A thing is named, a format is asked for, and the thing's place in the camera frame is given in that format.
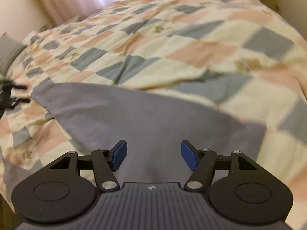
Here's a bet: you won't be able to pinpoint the checkered pastel quilt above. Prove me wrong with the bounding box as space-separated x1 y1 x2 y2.
0 0 307 197

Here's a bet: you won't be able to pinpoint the grey long pants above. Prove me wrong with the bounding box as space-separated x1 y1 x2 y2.
31 81 266 183

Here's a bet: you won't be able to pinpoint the striped grey pillow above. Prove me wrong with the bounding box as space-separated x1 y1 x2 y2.
0 32 26 74

